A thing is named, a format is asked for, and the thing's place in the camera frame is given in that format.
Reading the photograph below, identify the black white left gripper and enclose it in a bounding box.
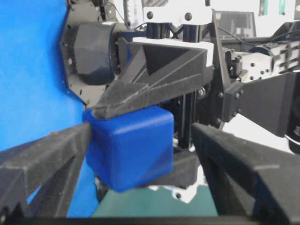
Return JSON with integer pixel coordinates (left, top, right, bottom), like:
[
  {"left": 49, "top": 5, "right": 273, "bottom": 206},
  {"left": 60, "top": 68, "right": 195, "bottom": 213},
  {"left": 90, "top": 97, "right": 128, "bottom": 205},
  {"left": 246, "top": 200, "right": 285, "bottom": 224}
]
[{"left": 92, "top": 7, "right": 225, "bottom": 149}]

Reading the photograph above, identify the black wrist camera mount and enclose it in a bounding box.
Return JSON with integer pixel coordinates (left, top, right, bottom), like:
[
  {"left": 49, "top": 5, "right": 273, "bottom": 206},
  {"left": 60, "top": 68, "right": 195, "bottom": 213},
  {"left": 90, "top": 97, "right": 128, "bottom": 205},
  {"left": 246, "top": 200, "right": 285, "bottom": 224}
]
[{"left": 221, "top": 70, "right": 300, "bottom": 155}]

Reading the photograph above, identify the blue table cloth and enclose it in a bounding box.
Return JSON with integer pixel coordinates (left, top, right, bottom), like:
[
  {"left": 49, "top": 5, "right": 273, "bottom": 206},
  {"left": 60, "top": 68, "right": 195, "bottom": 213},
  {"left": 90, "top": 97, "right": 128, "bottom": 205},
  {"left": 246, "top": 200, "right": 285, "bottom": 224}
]
[{"left": 0, "top": 0, "right": 83, "bottom": 150}]

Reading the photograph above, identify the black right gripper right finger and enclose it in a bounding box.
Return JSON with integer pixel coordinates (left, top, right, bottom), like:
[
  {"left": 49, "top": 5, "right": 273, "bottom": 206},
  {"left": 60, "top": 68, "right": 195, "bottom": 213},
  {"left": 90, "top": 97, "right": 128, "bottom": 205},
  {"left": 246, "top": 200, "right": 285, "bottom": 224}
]
[{"left": 191, "top": 123, "right": 300, "bottom": 222}]

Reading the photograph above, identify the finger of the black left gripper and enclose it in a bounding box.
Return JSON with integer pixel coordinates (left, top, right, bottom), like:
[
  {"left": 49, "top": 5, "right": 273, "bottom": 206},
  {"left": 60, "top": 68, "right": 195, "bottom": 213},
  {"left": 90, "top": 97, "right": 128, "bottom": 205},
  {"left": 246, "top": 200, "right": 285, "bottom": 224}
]
[{"left": 93, "top": 153, "right": 200, "bottom": 190}]

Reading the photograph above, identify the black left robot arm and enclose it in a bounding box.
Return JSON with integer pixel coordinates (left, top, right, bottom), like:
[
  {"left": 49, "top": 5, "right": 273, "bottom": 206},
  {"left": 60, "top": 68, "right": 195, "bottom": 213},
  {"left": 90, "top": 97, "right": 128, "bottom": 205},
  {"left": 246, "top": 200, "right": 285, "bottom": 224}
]
[{"left": 60, "top": 0, "right": 227, "bottom": 203}]

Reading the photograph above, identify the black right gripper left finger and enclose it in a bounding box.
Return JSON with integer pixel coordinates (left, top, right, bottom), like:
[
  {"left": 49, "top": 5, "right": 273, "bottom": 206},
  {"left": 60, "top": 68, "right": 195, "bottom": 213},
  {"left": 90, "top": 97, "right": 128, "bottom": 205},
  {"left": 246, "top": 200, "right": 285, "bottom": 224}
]
[{"left": 0, "top": 122, "right": 91, "bottom": 218}]

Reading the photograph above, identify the blue block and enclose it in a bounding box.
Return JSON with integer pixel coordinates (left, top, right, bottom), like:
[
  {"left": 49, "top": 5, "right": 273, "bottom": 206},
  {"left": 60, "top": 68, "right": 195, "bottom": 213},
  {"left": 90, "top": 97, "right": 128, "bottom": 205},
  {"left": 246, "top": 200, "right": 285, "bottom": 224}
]
[{"left": 82, "top": 106, "right": 174, "bottom": 192}]

